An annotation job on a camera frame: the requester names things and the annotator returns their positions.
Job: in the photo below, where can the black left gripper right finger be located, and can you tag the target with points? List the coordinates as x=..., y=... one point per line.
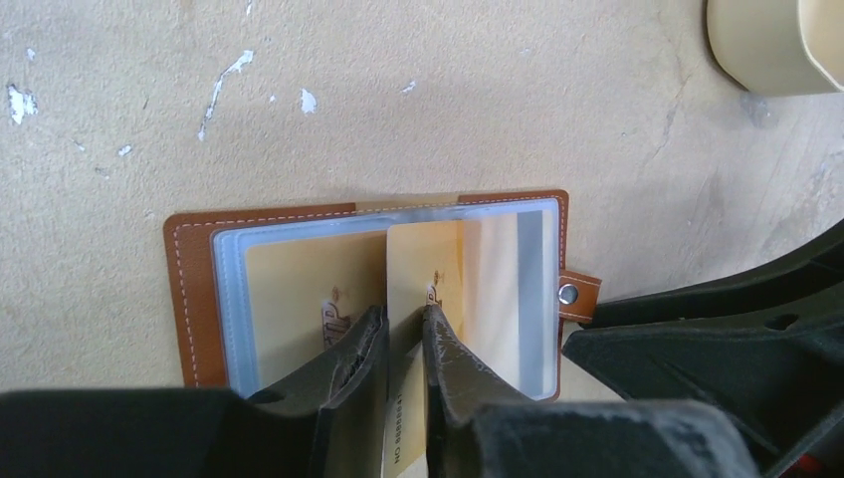
x=480, y=426

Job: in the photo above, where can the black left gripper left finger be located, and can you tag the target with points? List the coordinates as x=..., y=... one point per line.
x=325, y=419

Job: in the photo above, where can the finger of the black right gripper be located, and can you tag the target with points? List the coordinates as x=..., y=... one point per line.
x=775, y=372
x=807, y=270

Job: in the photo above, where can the yellow credit card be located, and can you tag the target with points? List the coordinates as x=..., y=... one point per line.
x=305, y=295
x=423, y=269

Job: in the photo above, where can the brown leather card holder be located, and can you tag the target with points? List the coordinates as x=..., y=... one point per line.
x=188, y=245

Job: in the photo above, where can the beige oval card tray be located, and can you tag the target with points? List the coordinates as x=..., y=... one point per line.
x=779, y=48

